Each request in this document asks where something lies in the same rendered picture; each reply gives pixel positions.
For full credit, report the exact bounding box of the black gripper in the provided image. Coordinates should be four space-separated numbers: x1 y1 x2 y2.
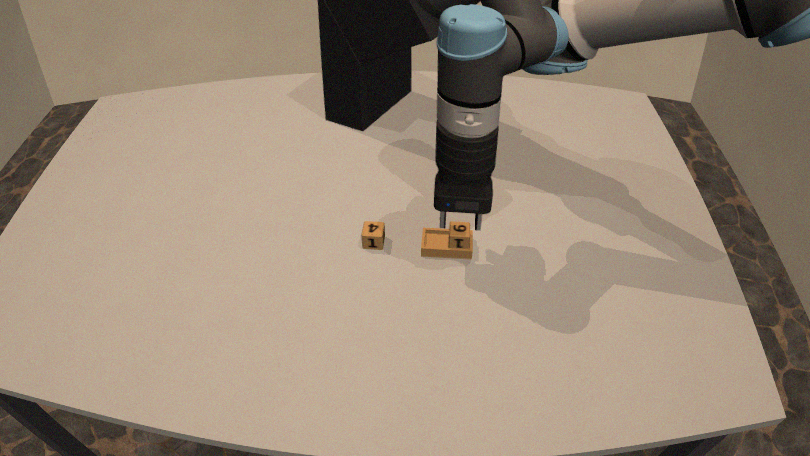
434 92 501 230

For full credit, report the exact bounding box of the orange rectangular tray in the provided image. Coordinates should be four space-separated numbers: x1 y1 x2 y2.
421 227 473 259

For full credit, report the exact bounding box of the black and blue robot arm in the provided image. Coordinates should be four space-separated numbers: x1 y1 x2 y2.
416 0 810 108

